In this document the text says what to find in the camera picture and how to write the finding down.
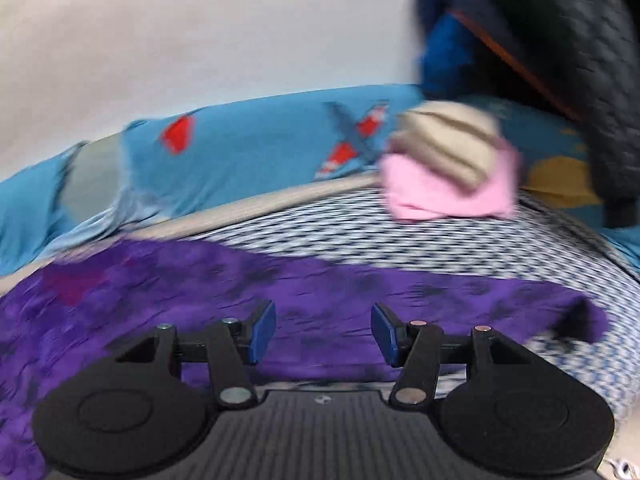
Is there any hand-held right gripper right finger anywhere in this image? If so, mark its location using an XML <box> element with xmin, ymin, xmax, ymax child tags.
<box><xmin>370</xmin><ymin>302</ymin><xmax>533</xmax><ymax>407</ymax></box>

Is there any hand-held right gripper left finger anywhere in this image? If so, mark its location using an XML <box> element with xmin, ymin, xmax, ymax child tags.
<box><xmin>114</xmin><ymin>299</ymin><xmax>277</xmax><ymax>407</ymax></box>

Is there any purple floral shirt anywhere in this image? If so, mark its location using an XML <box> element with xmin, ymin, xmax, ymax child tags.
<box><xmin>0</xmin><ymin>239</ymin><xmax>611</xmax><ymax>480</ymax></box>

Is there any pink cloth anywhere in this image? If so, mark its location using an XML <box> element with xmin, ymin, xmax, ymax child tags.
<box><xmin>380</xmin><ymin>150</ymin><xmax>523</xmax><ymax>223</ymax></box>

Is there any blue pillow with red pentagon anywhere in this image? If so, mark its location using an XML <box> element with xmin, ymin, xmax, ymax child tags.
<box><xmin>75</xmin><ymin>84</ymin><xmax>640</xmax><ymax>271</ymax></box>

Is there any beige striped knit cloth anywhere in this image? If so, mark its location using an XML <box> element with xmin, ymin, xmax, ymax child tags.
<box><xmin>387</xmin><ymin>100</ymin><xmax>503</xmax><ymax>193</ymax></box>

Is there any grey padded panel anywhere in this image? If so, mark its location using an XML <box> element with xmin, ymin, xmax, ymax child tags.
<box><xmin>62</xmin><ymin>140</ymin><xmax>131</xmax><ymax>221</ymax></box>

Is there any blue pillow with white script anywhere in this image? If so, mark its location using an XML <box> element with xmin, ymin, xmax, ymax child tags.
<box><xmin>0</xmin><ymin>142</ymin><xmax>88</xmax><ymax>276</ymax></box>

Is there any black quilted jacket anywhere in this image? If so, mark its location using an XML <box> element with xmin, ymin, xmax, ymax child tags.
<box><xmin>475</xmin><ymin>0</ymin><xmax>640</xmax><ymax>228</ymax></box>

